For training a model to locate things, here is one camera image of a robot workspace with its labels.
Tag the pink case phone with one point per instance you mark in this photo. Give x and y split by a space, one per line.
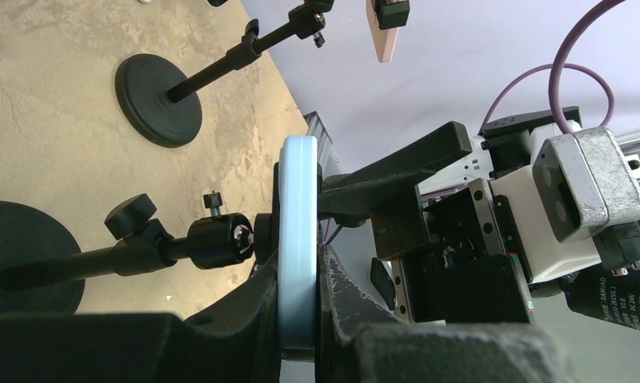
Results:
384 41

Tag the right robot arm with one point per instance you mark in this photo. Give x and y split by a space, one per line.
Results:
608 291

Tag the black phone stand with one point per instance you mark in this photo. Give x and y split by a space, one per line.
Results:
161 102
43 269

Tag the light blue case phone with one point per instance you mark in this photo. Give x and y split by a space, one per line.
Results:
298 245

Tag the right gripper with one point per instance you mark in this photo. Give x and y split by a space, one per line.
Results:
458 259

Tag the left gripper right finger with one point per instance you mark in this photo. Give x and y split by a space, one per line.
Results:
358 340

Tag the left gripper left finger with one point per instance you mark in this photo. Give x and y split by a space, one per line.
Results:
233 340

